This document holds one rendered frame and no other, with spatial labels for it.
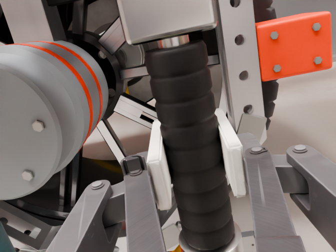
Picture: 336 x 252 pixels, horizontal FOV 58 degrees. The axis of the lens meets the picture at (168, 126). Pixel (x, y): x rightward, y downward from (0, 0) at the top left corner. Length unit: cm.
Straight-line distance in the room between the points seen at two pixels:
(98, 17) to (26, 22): 52
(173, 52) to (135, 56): 72
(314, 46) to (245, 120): 12
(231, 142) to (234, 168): 1
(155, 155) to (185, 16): 7
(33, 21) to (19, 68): 15
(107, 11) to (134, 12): 77
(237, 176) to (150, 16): 9
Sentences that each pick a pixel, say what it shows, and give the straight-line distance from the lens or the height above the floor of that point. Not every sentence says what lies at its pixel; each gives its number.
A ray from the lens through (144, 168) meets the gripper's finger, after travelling 15.
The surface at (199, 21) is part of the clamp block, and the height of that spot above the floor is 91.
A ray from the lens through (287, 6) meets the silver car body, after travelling 86.
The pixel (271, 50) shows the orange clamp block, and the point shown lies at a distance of 40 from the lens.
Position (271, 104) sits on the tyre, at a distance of 51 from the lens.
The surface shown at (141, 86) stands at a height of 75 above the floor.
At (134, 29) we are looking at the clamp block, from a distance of 16.
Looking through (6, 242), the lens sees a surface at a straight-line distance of 45.
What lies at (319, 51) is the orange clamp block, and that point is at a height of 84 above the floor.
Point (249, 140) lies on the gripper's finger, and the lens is 18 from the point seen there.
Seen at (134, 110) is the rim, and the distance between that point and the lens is 51.
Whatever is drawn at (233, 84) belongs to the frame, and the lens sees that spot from 40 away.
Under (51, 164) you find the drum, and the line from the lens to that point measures 28.
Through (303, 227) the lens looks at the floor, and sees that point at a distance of 146.
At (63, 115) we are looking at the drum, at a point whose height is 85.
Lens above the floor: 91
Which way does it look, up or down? 18 degrees down
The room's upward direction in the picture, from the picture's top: 12 degrees counter-clockwise
